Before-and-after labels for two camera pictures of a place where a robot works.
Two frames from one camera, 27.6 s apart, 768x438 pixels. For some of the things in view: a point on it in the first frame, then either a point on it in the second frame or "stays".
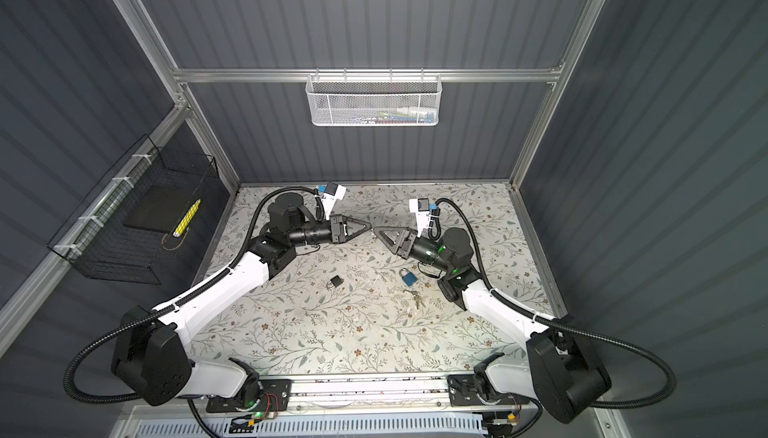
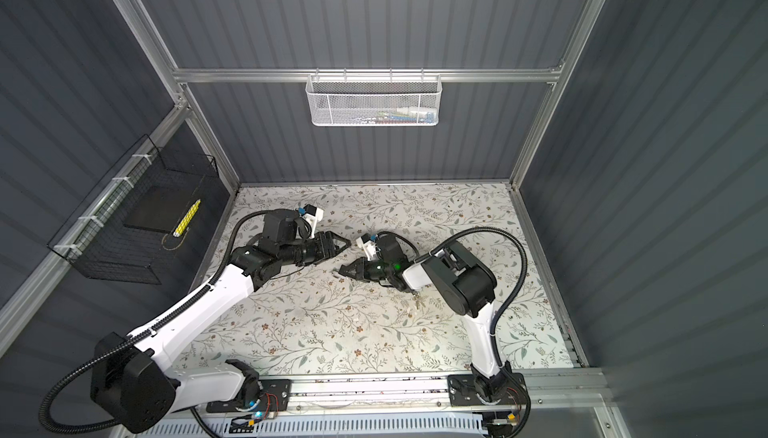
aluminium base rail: x=370 y=393 stays
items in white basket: x=398 y=116 stays
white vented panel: x=324 y=427 stays
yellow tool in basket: x=186 y=219 stays
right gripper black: x=407 y=240 -> x=363 y=266
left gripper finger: x=366 y=224 -> x=347 y=242
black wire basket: x=138 y=221 stays
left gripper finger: x=348 y=238 -> x=339 y=249
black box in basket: x=160 y=207 stays
